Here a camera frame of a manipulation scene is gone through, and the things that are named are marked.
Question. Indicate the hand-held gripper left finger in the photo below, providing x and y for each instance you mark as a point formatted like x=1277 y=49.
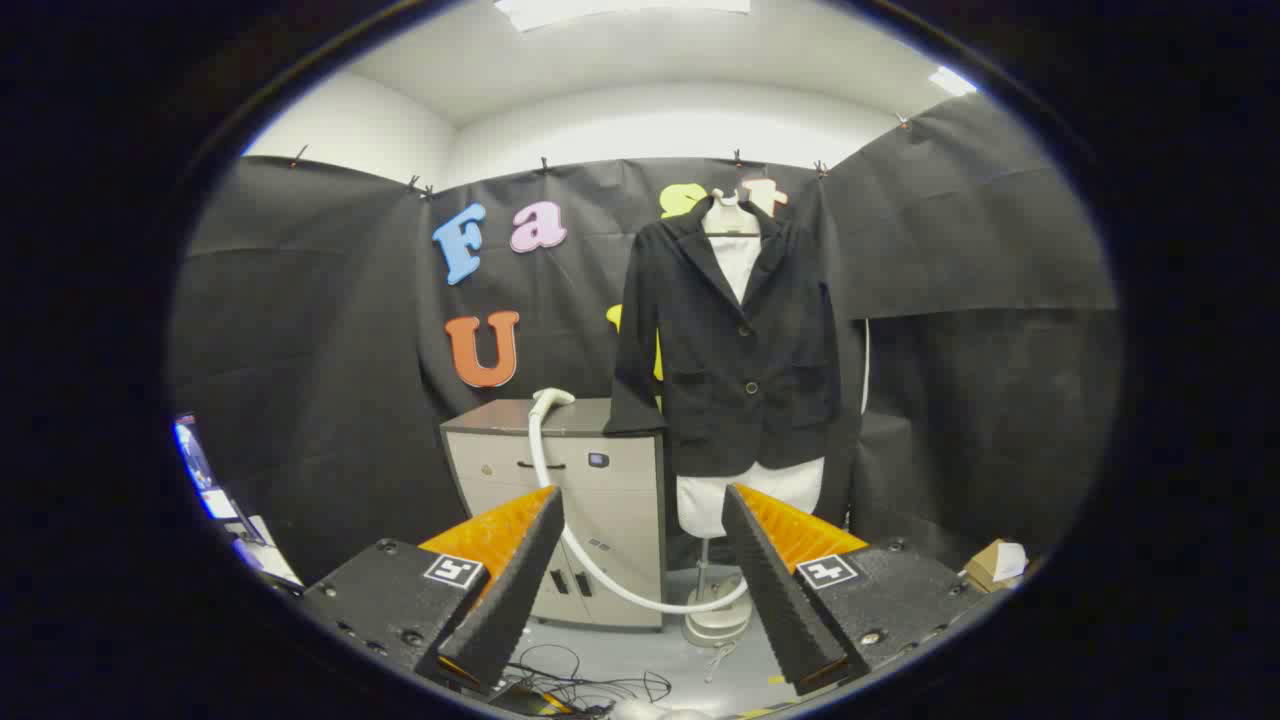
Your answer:
x=510 y=600

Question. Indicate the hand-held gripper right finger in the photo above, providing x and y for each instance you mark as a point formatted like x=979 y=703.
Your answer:
x=780 y=600

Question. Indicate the white garment steamer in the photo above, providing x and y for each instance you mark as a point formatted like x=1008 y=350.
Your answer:
x=550 y=400

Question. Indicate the black jacket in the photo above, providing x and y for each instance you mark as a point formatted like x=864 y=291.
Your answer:
x=740 y=400

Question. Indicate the white mannequin torso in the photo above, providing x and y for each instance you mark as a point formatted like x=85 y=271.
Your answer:
x=740 y=495

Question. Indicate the grey cabinet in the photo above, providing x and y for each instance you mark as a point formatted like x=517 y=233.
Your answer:
x=620 y=500

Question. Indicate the cardboard box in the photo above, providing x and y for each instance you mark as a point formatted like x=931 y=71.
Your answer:
x=990 y=565

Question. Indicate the white paper stack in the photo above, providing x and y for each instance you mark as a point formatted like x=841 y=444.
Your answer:
x=265 y=555

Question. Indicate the black backdrop cloth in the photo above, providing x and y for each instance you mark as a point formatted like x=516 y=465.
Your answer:
x=330 y=350

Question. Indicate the computer monitor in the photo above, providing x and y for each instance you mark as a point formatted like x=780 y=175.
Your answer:
x=195 y=460

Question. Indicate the white plastic hanger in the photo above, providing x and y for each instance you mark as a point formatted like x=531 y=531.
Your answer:
x=730 y=215

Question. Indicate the ceiling light panel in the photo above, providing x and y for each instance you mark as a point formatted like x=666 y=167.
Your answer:
x=952 y=81
x=620 y=10

